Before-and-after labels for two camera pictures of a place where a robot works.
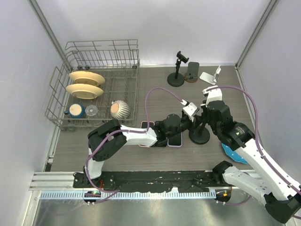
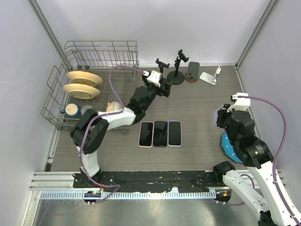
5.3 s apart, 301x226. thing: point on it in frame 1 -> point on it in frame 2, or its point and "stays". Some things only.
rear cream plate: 87,77 stays
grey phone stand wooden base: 192,75 stays
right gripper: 204,110 -> 221,113
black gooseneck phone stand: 200,135 -> 161,65
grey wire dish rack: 97,84 stays
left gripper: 192,125 -> 165,92
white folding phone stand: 210,78 stays
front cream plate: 84,91 stays
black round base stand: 177,79 stays
